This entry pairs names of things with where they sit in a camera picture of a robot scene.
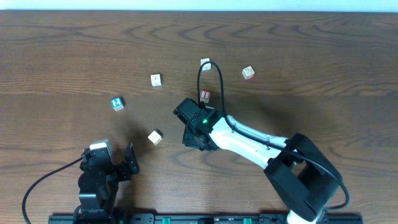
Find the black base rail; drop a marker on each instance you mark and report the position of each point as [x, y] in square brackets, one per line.
[148, 218]

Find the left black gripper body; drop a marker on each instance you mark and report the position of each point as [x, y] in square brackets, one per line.
[117, 168]

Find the white block upper left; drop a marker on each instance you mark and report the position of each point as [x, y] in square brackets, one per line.
[156, 80]

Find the white red block upper right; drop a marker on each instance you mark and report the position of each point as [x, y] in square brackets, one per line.
[248, 72]

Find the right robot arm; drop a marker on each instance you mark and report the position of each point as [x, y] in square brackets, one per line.
[303, 177]

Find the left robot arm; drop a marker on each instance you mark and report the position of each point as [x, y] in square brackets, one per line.
[99, 183]

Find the red letter I block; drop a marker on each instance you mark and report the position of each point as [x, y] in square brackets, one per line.
[205, 96]

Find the white block top centre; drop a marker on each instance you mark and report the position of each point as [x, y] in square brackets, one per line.
[205, 64]

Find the blue number 2 block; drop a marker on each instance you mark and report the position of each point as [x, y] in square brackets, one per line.
[117, 103]

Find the white block lower left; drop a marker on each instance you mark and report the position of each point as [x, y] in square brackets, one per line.
[155, 137]

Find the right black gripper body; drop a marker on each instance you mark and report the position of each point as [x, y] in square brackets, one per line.
[195, 139]

